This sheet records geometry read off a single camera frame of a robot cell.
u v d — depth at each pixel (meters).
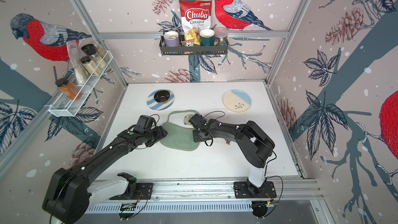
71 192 0.39
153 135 0.74
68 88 0.66
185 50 0.88
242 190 0.73
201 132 0.67
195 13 0.78
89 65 0.76
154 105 1.07
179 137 0.90
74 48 0.73
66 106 0.69
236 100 1.11
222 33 0.85
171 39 0.80
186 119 0.95
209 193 0.73
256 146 0.48
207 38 0.80
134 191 0.69
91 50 0.78
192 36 0.85
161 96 1.08
